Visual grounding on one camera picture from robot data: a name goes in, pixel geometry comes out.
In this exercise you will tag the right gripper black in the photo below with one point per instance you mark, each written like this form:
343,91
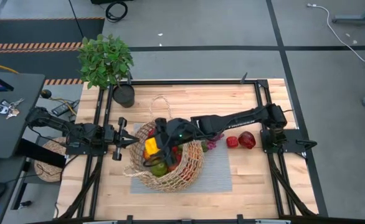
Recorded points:
173,132

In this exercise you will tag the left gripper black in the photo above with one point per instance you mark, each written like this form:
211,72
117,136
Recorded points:
111,137

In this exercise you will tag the yellow bell pepper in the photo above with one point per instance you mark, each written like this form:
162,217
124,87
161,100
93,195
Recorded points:
151,146

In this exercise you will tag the plain red apple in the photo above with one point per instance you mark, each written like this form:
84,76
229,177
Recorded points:
177,158

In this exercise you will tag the green bell pepper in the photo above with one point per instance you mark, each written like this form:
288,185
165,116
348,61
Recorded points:
159,170

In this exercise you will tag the bright red tomato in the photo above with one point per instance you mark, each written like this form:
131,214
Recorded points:
232,142

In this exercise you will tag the dark red apple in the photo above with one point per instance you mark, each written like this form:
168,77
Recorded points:
247,140

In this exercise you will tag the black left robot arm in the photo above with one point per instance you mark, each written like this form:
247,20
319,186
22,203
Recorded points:
79,132

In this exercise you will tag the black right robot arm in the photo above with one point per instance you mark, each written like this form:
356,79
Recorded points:
232,119

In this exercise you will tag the small dark green fruit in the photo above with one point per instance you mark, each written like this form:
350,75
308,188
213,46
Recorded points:
204,147

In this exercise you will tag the purple grape bunch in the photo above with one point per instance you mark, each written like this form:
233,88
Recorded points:
213,143

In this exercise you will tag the grey woven placemat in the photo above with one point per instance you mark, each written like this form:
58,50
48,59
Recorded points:
216,174

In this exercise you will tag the black power adapter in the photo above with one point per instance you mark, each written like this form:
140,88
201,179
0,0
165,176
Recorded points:
61,109

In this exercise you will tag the green potted plant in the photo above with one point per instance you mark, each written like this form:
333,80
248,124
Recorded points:
104,62

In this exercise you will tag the black desk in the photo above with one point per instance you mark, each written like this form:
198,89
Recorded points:
14,130

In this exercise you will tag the small black plug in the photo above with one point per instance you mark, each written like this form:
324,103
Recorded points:
25,203

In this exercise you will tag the key bunch with fob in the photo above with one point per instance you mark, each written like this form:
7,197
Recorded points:
0,109

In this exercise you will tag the black equipment case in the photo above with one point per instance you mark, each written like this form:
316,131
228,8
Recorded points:
107,1

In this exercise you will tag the black hazard-striped floor mat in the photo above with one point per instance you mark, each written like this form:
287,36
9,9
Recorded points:
30,31

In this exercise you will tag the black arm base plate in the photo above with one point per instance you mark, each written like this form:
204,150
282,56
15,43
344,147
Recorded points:
86,151
294,147

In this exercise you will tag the black aluminium table frame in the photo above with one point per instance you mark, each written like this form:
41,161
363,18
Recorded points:
157,82

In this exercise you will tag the grey desk leg frame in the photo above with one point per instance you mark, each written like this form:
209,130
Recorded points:
350,20

